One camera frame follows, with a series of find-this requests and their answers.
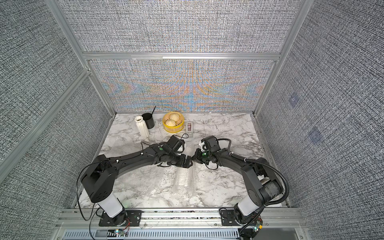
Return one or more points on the aluminium front rail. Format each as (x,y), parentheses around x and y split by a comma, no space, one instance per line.
(184,224)

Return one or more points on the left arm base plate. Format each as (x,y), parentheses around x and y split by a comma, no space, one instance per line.
(127,217)

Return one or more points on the yellow steamer basket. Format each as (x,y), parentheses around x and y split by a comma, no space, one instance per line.
(180,124)

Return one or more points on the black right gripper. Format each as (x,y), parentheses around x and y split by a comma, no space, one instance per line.
(196,158)

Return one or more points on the clear bubble wrap sheet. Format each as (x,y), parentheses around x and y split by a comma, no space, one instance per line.
(153,187)

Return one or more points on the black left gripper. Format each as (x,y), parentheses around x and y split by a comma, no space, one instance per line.
(182,163)

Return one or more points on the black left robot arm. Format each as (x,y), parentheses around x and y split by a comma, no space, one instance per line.
(98,178)

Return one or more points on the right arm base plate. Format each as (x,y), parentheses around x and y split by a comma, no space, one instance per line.
(231,217)

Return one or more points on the bun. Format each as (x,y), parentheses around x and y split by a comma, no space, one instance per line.
(175,117)
(171,123)

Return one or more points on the front bun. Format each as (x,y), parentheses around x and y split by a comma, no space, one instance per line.
(171,123)

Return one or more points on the back bun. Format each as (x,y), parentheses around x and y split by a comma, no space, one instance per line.
(175,117)

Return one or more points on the small clear box red contents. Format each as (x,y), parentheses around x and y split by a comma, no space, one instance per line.
(190,129)

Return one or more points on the white ribbed slim vase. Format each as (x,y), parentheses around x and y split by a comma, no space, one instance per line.
(142,127)

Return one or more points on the black cup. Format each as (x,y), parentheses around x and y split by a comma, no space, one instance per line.
(149,120)

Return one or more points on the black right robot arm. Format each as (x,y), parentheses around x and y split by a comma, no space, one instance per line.
(265,185)

